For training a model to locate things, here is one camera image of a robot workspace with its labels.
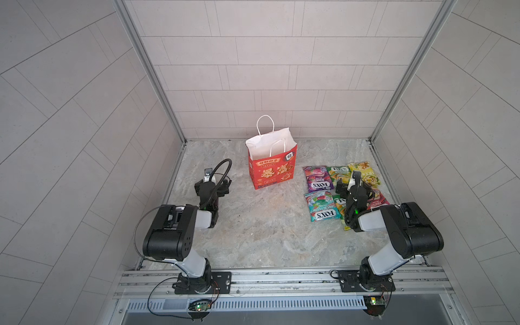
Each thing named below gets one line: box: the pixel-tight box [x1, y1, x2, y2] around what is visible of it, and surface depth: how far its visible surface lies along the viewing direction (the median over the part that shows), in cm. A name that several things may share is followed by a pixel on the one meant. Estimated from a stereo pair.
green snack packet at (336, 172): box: [326, 165, 353, 188], surface depth 101 cm
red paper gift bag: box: [245, 115, 298, 191], surface depth 87 cm
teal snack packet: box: [303, 190, 342, 223], surface depth 89 cm
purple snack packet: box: [302, 165, 334, 193], surface depth 99 cm
